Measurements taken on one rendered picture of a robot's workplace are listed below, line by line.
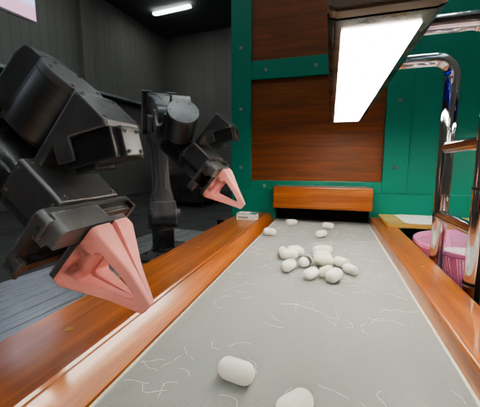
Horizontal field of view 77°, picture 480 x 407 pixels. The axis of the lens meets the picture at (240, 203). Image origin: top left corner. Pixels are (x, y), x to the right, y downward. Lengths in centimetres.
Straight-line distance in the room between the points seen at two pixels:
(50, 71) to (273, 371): 32
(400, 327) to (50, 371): 36
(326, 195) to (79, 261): 79
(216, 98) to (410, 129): 980
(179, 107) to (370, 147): 66
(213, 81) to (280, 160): 983
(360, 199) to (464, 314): 59
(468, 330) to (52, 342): 41
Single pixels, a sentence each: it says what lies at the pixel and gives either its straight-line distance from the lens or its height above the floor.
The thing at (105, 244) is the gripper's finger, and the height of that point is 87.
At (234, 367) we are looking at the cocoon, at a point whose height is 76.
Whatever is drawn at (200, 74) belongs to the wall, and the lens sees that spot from 1111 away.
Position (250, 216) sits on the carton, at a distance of 90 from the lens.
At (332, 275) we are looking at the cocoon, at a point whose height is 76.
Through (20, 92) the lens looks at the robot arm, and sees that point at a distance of 32.
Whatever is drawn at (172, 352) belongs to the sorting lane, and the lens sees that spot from 35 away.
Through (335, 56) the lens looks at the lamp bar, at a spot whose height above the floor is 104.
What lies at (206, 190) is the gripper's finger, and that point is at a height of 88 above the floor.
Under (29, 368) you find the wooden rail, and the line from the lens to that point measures 33.
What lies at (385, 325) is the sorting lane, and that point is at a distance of 43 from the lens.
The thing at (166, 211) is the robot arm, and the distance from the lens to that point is 86.
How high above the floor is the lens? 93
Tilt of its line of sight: 8 degrees down
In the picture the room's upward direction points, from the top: straight up
